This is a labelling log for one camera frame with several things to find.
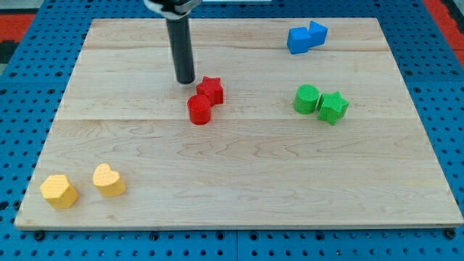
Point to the silver white tool mount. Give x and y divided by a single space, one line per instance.
172 9

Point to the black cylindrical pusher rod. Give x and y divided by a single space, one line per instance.
180 44

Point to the yellow hexagon block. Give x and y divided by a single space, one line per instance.
59 192

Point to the red star block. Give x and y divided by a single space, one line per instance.
212 89

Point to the red cylinder block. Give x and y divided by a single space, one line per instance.
199 109

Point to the blue cube block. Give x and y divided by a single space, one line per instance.
299 40

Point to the blue triangular block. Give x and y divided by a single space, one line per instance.
317 33

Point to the green cylinder block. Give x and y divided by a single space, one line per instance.
306 99

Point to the light wooden board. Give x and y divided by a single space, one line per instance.
258 164

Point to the yellow heart block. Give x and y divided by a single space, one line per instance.
107 181

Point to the green star block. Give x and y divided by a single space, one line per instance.
331 107

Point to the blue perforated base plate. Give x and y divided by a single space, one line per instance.
33 82

